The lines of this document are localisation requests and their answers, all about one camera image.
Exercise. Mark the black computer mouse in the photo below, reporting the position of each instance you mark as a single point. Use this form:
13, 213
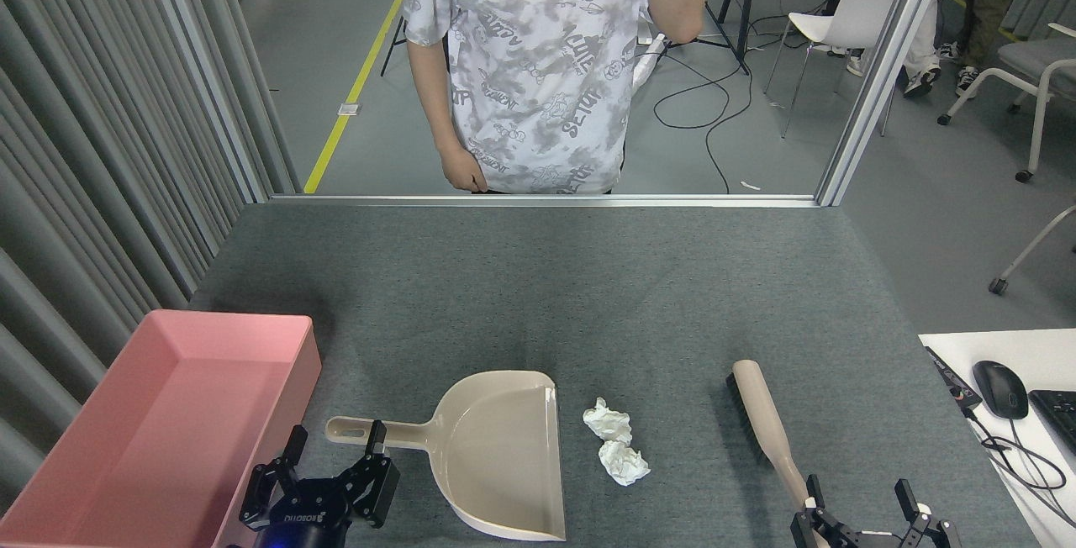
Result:
1000, 388

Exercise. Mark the person's right hand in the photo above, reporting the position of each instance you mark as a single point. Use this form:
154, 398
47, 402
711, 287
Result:
464, 171

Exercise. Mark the white paper ball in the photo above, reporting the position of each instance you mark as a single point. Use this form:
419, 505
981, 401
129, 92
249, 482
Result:
624, 464
607, 422

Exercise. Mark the white plastic chair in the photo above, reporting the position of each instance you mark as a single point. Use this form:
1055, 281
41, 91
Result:
849, 18

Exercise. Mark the pink plastic bin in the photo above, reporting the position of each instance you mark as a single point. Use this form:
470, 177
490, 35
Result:
151, 430

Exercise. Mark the beige hand brush black bristles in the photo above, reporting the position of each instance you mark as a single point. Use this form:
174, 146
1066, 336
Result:
761, 409

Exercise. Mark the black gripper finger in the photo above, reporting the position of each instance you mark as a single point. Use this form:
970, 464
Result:
814, 527
929, 533

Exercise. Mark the white side table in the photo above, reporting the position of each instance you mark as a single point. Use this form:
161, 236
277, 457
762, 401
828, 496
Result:
1034, 346

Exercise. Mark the grey chair white frame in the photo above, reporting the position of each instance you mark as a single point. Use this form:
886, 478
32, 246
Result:
1038, 56

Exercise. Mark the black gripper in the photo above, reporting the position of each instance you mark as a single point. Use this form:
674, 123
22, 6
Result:
294, 519

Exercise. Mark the silver floor socket plate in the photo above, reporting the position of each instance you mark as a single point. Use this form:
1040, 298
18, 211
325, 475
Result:
349, 109

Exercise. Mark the beige plastic dustpan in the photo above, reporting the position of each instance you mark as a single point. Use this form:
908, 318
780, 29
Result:
504, 447

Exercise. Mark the silver post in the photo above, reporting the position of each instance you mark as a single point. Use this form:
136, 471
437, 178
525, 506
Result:
887, 69
208, 69

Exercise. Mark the black tripod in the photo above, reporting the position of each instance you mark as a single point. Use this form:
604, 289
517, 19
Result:
746, 10
395, 44

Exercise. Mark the white stand on wheels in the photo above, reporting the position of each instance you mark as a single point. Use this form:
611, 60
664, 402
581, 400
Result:
647, 60

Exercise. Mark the silver table rail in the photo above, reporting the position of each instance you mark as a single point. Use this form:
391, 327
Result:
546, 201

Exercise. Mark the small black flat device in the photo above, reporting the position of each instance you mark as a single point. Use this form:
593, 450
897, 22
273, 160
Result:
954, 380

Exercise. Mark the person's right forearm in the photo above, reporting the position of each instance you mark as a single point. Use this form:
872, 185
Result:
435, 102

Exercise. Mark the white chair leg with caster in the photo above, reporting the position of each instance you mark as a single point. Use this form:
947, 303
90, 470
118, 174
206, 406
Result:
998, 286

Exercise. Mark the black keyboard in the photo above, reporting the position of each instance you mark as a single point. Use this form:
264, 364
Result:
1059, 418

